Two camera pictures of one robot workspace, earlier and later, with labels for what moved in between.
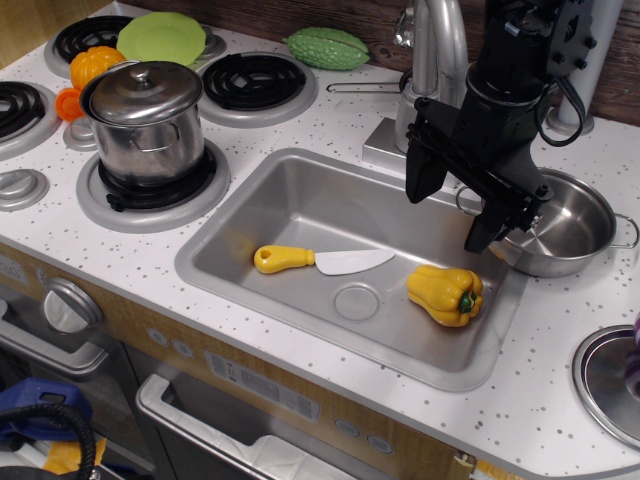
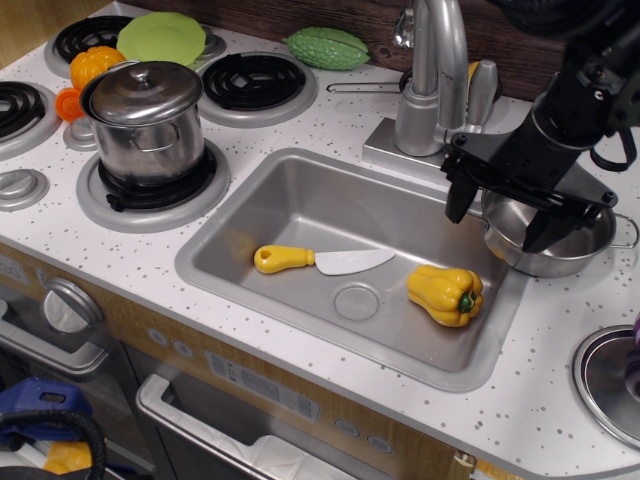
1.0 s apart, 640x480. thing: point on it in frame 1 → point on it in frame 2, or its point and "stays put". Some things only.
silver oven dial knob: (69, 308) stays put
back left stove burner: (94, 31) stays put
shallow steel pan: (573, 229) stays put
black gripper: (485, 148) → (523, 157)
